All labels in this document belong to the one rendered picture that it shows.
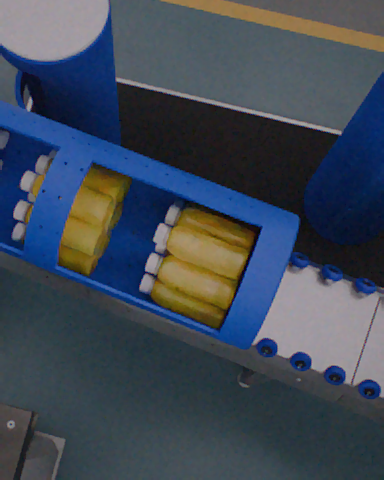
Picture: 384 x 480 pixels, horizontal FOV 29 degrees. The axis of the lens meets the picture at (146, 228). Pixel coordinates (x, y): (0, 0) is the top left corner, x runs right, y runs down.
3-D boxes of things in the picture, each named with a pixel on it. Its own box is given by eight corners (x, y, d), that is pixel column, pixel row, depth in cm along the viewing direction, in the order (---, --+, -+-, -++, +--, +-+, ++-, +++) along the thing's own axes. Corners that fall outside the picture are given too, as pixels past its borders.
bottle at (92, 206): (108, 221, 152) (34, 191, 153) (117, 192, 149) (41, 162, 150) (98, 233, 146) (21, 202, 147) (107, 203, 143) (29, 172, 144)
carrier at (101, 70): (72, 92, 261) (20, 154, 255) (39, -69, 176) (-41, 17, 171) (138, 139, 257) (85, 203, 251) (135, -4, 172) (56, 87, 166)
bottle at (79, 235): (108, 223, 152) (35, 193, 154) (100, 231, 146) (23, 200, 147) (98, 252, 154) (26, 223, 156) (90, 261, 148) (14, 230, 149)
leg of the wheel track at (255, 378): (251, 390, 250) (286, 377, 189) (235, 383, 250) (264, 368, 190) (257, 373, 251) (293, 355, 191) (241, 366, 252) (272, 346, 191)
